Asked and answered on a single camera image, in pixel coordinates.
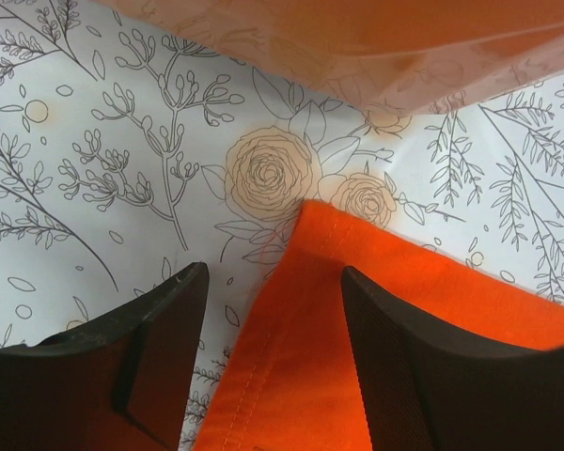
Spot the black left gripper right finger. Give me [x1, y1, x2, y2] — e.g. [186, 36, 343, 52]
[341, 267, 564, 450]

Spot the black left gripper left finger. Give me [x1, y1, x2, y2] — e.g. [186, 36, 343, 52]
[0, 262, 210, 450]

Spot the orange t shirt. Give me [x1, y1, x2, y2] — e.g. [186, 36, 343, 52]
[195, 201, 564, 450]

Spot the floral patterned table mat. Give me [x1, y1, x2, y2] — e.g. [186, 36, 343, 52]
[0, 1, 564, 450]

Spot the orange plastic bin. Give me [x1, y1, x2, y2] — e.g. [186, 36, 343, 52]
[111, 1, 564, 115]

